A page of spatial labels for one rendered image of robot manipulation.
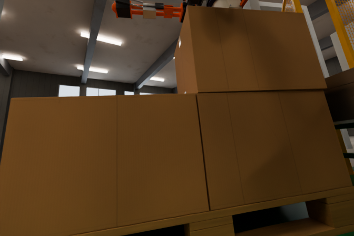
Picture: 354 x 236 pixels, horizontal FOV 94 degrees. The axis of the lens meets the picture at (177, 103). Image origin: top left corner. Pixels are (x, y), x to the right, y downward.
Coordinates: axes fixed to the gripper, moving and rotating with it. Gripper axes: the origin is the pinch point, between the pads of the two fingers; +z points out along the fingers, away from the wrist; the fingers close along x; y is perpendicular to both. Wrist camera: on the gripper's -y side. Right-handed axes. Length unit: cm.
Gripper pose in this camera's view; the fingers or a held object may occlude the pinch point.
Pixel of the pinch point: (183, 12)
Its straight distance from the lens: 106.9
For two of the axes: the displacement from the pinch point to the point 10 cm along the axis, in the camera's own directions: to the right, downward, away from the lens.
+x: -0.8, -9.7, 2.4
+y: 9.8, -0.4, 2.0
